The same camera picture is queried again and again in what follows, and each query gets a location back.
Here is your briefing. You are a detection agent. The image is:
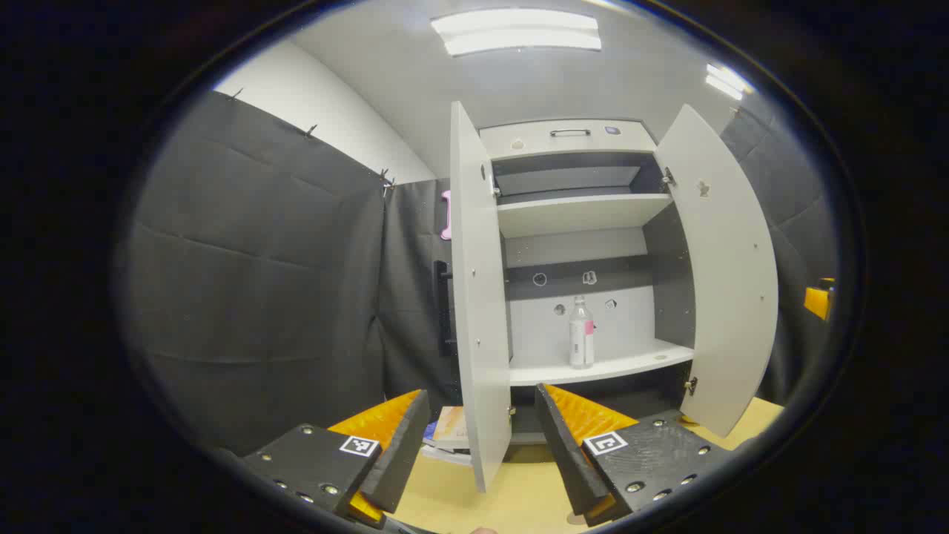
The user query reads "small ceiling light panel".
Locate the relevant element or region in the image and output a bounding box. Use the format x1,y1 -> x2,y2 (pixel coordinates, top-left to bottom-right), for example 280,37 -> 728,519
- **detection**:
704,63 -> 754,102

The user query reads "large ceiling light panel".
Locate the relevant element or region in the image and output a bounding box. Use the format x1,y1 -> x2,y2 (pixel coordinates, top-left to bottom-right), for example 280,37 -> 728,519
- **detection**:
431,9 -> 603,57

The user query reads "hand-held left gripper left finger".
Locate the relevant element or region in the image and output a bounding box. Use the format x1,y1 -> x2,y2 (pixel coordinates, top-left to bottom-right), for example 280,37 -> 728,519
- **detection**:
241,389 -> 432,529

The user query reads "grey cabinet door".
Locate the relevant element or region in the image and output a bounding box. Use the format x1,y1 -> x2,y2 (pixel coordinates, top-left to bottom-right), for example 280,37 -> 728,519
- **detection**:
655,104 -> 779,438
432,100 -> 514,494

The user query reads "black backdrop cloth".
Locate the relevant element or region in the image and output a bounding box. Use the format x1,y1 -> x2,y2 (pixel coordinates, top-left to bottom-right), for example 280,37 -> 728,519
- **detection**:
122,89 -> 839,455

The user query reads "clear plastic bottle pink label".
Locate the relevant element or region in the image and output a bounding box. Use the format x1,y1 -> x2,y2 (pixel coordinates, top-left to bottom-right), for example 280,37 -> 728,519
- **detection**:
569,295 -> 596,369

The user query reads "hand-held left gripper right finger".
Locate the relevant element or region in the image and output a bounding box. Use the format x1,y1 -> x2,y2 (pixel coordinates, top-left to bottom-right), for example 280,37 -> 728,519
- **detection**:
534,383 -> 735,529

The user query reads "grey cabinet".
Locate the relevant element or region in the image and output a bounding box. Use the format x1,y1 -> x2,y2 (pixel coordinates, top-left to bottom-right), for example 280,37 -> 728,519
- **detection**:
478,119 -> 698,446

